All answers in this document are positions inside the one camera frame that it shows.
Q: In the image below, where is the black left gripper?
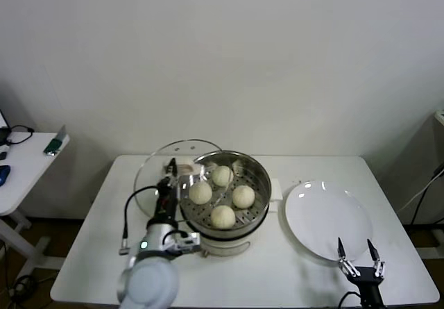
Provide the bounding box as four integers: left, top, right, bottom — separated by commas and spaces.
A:
154, 158, 180, 225

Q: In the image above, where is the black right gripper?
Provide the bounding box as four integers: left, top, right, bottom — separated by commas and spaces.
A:
338, 237, 385, 308

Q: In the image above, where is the glass lid with cream handle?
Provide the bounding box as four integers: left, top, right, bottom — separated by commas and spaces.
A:
133, 138, 233, 222

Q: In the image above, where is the white steamed baozi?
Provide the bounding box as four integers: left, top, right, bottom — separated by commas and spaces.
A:
211, 165, 234, 187
231, 185, 256, 209
210, 205, 236, 230
188, 183, 213, 206

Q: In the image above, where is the perforated steel steamer basket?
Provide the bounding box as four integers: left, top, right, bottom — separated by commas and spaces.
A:
177, 151, 272, 233

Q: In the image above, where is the white round plate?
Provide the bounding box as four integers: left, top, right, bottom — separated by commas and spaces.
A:
284, 180, 374, 262

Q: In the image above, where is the white stand base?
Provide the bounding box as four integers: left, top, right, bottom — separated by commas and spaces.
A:
416, 228, 444, 260

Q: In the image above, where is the white side table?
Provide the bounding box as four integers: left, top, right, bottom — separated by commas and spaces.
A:
0, 132, 70, 272

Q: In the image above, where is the laptop computer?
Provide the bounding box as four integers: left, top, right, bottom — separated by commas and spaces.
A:
0, 110, 10, 143

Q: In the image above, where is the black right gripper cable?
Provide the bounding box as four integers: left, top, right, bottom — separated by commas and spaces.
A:
338, 290, 364, 309

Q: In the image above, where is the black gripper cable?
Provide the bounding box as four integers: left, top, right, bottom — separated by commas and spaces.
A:
119, 185, 160, 256
338, 290, 364, 309

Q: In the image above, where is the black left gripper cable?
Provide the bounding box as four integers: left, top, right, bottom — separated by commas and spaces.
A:
119, 185, 160, 256

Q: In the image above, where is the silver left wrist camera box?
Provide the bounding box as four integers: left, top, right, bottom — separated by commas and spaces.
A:
171, 231, 202, 253

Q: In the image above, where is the white hanging cable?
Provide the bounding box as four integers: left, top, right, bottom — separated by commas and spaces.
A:
397, 175, 438, 212

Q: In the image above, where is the black hanging power cable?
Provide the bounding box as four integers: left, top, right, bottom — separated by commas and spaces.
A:
411, 161, 444, 225

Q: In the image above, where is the green handled metal scraper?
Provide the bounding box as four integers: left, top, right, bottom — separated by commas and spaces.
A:
43, 125, 67, 156

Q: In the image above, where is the black looped cable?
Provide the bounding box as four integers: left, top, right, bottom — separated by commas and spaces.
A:
6, 124, 35, 147

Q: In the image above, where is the black floor cable bundle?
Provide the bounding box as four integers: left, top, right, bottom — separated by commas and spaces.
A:
6, 274, 39, 299

